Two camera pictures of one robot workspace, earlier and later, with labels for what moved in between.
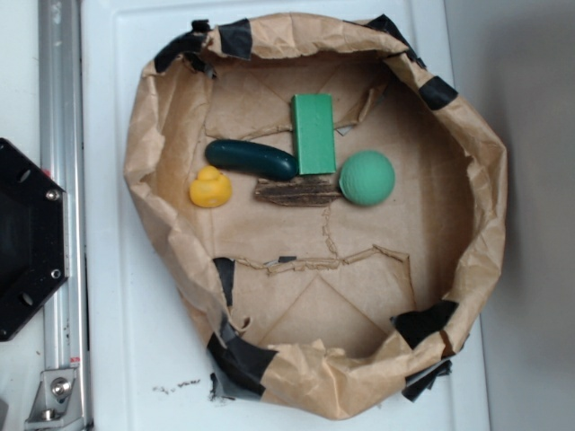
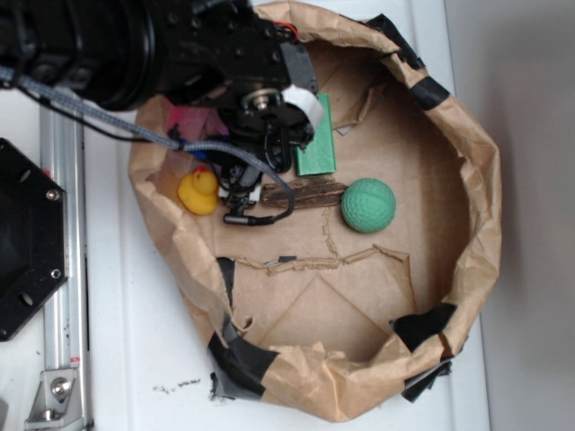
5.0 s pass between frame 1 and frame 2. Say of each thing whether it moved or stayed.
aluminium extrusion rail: stayed
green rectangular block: stayed
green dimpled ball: moved
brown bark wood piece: stayed
